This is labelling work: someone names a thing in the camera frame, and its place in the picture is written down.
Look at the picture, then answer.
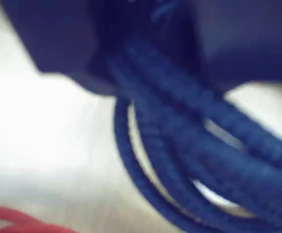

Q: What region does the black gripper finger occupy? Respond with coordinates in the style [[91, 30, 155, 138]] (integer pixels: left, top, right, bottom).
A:
[[0, 0, 118, 97], [194, 0, 282, 93]]

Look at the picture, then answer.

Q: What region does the black braided charging cable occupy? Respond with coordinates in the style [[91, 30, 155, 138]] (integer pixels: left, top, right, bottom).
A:
[[108, 38, 282, 233]]

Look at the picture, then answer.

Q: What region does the red braided charging cable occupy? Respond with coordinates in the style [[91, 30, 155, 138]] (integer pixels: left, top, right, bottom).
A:
[[0, 205, 80, 233]]

